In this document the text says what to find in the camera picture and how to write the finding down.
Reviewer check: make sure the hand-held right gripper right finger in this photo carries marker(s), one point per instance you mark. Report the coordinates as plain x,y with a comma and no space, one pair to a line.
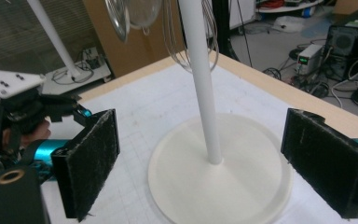
326,161

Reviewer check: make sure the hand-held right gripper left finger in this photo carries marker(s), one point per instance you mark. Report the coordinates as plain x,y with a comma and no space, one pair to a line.
90,161

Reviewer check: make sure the white hook rack stand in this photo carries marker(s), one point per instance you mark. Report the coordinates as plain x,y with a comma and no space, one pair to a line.
217,193

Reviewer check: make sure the white floor stand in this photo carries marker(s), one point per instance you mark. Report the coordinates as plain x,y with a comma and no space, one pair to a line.
54,37

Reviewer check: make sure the white grid mat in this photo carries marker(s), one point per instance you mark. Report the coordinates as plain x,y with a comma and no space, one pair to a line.
155,102

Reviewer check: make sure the brown board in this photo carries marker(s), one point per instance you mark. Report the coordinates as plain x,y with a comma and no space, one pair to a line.
143,53

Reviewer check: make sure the white power supply box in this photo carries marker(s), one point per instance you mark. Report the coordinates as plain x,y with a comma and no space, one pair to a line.
309,59

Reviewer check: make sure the black computer tower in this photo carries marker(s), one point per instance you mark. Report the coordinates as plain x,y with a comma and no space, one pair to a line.
351,40

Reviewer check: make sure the clear plastic bag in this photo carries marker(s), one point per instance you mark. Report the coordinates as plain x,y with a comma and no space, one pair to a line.
292,24

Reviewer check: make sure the black metal frame post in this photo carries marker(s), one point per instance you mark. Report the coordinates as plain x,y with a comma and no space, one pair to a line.
223,28

